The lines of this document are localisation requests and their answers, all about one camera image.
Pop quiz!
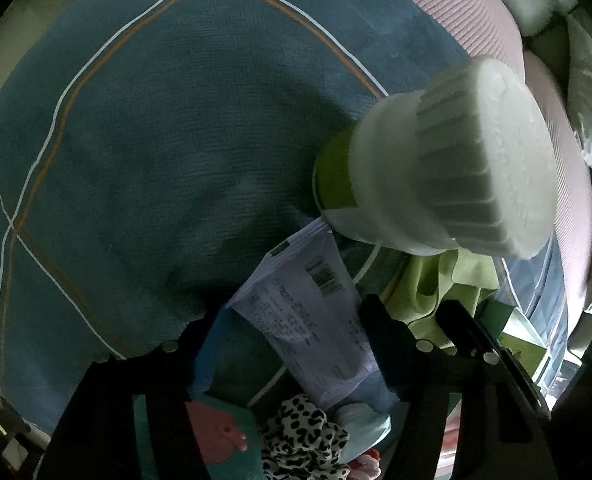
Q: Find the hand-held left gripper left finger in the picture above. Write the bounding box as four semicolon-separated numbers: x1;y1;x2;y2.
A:
41;305;241;480

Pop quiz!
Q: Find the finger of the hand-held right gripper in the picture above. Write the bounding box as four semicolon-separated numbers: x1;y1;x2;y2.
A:
436;301;551;418

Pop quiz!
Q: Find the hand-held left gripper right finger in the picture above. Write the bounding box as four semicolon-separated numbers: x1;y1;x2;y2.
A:
358;294;559;480

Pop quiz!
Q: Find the green box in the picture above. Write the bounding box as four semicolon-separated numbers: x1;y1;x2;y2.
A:
478;300;549;378

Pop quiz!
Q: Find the light green cloth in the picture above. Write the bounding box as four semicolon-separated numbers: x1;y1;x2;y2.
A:
383;249;499;351

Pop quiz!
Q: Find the blue face mask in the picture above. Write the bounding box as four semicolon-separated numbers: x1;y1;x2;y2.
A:
333;375;394;453

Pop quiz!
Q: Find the pale purple packet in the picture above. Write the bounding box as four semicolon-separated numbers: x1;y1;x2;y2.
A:
224;217;384;411

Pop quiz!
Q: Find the teal plastic toy case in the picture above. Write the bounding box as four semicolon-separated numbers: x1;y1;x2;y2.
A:
132;392;267;480

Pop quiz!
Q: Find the red pink hair tie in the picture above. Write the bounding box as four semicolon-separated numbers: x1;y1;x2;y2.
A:
351;450;384;480

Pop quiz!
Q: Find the leopard print scrunchie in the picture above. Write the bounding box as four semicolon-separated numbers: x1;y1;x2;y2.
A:
260;394;351;480

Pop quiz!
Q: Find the white bottle green label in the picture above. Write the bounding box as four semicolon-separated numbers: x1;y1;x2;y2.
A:
312;55;560;261

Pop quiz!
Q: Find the grey sofa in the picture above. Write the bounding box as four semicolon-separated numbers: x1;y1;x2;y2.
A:
526;0;592;376

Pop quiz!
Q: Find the pink sofa seat cover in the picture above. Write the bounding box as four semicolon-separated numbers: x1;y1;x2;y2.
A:
348;0;524;88
523;50;592;311

